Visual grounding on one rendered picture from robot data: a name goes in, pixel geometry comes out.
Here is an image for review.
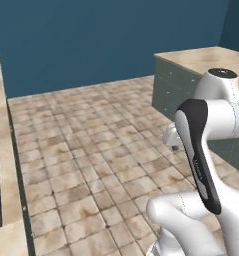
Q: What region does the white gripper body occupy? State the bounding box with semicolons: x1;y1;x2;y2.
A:
161;121;184;150

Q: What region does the grey-green island cabinet run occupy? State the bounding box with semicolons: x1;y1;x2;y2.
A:
151;54;239;177

